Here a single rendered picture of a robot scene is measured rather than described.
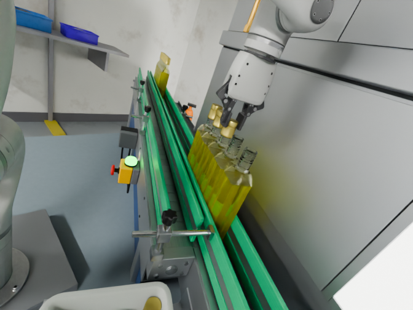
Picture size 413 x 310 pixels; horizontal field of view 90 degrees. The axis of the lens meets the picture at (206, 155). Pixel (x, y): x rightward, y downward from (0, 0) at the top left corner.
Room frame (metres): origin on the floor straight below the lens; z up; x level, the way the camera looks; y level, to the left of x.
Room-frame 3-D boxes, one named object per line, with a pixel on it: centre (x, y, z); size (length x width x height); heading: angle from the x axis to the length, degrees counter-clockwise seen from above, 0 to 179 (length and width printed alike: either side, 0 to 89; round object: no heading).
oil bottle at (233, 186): (0.42, -0.09, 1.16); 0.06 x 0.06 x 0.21; 28
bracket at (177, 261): (0.32, -0.01, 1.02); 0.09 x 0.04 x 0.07; 118
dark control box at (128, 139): (0.90, 0.39, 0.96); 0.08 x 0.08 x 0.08; 28
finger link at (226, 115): (0.50, 0.00, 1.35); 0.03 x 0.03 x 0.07; 28
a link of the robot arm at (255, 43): (0.52, -0.03, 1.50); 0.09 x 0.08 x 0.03; 118
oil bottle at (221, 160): (0.47, -0.05, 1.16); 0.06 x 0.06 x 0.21; 27
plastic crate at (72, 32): (2.22, 1.67, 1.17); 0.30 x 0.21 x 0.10; 146
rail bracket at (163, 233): (0.31, 0.00, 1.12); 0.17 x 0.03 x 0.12; 118
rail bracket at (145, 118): (0.81, 0.32, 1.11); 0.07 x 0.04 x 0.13; 118
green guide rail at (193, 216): (1.14, 0.36, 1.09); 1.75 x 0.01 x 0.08; 28
